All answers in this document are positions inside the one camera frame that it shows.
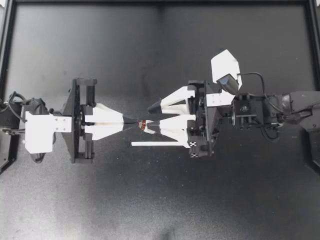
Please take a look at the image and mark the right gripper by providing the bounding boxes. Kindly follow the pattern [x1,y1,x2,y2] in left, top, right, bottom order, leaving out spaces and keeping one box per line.
[145,79,221,160]

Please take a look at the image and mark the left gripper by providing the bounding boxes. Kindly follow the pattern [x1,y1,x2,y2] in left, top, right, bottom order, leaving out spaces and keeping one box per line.
[60,78,140,165]

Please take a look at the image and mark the candy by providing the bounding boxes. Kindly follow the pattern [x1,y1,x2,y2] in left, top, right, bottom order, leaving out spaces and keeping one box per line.
[138,119,152,133]

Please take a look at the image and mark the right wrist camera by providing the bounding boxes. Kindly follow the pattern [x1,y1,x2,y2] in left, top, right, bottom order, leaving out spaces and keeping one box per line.
[205,48,244,106]

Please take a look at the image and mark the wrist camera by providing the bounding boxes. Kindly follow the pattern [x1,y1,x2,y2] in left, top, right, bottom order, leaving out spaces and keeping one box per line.
[205,48,244,106]
[24,111,74,164]

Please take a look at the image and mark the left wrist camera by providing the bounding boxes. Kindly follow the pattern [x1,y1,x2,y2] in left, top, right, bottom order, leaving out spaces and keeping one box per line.
[24,111,74,164]

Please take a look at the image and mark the black frame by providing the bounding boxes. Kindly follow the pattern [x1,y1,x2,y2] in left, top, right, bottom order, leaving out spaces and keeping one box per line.
[0,0,320,118]

